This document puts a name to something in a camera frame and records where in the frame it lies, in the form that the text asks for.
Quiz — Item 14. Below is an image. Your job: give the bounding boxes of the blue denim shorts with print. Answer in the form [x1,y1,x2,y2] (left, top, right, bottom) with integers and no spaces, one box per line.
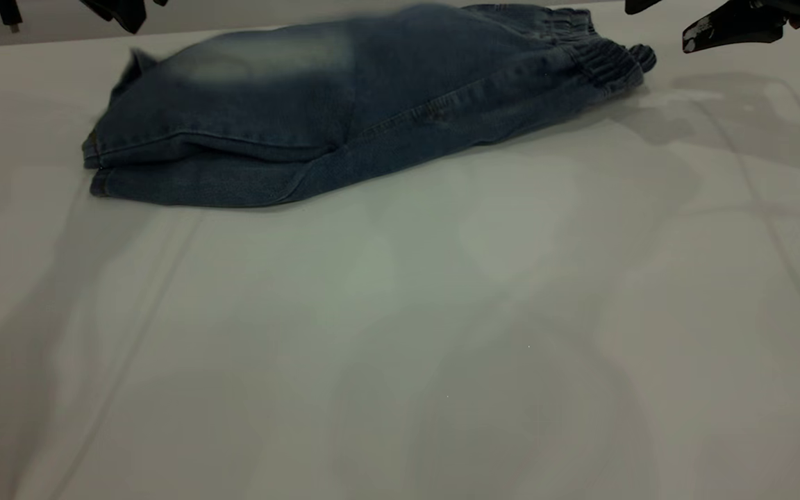
[82,3,658,208]

